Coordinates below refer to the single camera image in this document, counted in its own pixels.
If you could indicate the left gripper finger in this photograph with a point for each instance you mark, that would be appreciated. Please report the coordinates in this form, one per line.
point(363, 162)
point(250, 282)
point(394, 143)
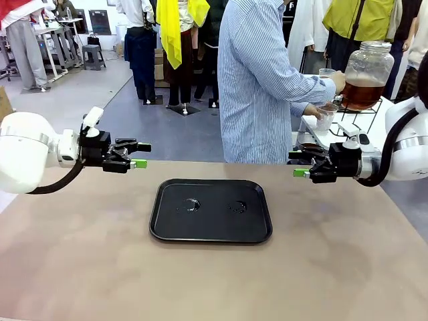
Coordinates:
point(130, 145)
point(117, 164)

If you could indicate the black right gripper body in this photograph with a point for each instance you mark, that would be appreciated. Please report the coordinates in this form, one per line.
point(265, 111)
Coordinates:
point(346, 160)

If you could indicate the grey plastic stool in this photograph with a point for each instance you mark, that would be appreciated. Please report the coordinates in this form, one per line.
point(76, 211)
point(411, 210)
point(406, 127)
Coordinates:
point(93, 50)

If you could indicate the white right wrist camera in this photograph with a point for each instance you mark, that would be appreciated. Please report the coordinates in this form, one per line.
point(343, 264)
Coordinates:
point(347, 128)

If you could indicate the person right hand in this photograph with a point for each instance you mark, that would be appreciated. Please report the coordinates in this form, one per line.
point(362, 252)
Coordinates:
point(340, 83)

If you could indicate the brown cardboard box stack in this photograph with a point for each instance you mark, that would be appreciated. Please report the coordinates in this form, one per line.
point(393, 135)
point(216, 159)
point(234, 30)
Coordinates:
point(160, 67)

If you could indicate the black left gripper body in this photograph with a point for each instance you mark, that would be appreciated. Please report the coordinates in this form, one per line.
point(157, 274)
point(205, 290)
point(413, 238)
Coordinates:
point(95, 150)

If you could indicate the short clear iced plastic cup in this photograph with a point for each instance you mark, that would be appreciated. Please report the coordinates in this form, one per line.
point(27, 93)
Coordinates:
point(328, 122)

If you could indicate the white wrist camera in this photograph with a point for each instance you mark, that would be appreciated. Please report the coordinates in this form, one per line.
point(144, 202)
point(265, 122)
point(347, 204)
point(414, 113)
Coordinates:
point(347, 128)
point(93, 117)

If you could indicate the person right forearm striped sleeve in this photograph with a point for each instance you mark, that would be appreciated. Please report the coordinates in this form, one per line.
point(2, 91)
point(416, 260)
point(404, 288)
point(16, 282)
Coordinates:
point(307, 87)

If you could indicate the person left forearm striped sleeve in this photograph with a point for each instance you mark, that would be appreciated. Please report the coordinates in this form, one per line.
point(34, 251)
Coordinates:
point(299, 108)

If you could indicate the seated person dark clothes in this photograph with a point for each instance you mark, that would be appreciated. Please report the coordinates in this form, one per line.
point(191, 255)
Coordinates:
point(67, 8)

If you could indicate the glass drink dispenser brown tea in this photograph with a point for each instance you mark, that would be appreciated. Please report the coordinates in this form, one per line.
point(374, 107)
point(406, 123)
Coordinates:
point(368, 67)

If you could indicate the mannequin white shirt navy skirt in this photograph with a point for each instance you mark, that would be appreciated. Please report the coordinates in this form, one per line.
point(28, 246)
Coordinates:
point(140, 50)

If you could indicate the person left hand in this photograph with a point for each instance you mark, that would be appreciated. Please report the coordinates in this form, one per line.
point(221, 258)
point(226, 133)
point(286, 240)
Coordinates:
point(314, 111)

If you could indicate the black bag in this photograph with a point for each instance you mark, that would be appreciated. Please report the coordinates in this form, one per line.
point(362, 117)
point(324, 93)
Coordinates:
point(94, 40)

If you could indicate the mannequin with yellow scarf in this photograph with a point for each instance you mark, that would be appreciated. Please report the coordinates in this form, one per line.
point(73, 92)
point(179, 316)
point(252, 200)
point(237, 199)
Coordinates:
point(174, 33)

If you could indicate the white frame workbench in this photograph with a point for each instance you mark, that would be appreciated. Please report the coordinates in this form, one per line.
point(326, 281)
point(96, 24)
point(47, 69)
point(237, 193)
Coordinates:
point(50, 30)

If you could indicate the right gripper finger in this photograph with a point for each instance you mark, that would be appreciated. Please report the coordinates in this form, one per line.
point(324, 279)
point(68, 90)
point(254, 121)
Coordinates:
point(322, 170)
point(314, 154)

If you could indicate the tall clear iced plastic cup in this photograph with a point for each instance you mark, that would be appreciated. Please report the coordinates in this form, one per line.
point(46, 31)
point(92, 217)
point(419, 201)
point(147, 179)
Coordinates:
point(326, 74)

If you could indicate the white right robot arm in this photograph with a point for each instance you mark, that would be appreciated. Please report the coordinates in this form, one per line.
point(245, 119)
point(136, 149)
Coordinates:
point(411, 160)

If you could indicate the black plastic serving tray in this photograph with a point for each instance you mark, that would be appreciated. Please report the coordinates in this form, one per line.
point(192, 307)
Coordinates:
point(214, 227)

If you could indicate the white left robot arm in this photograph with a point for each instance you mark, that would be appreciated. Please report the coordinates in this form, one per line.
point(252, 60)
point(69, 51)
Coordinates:
point(20, 150)

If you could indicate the brown cardboard sheet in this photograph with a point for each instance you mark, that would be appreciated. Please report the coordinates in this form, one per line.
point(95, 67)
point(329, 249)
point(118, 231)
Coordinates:
point(5, 103)

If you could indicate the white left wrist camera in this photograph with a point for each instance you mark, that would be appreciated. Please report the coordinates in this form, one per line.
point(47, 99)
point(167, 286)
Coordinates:
point(93, 117)

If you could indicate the black monitor screen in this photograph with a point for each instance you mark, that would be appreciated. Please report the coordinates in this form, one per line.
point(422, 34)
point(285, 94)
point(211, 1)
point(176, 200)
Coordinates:
point(100, 21)

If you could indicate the person in blue striped shirt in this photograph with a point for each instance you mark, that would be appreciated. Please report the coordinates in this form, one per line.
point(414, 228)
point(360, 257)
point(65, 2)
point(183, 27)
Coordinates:
point(247, 100)

